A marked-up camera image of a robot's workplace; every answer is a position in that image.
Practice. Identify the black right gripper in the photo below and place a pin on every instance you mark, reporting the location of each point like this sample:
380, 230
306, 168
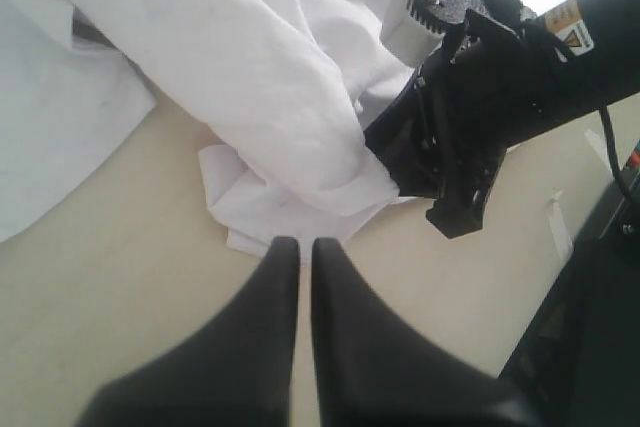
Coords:
443, 135

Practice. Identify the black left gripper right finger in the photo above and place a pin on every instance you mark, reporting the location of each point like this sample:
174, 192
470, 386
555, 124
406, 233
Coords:
374, 369

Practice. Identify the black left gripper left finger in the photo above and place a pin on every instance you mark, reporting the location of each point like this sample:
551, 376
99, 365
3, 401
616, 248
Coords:
235, 371

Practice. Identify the white t-shirt red Chinese logo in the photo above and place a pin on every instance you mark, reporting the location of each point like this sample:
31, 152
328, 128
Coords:
286, 86

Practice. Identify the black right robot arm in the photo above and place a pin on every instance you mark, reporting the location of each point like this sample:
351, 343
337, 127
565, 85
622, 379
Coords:
587, 60

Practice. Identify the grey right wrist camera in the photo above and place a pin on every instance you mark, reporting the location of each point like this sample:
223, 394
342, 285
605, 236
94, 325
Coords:
413, 29

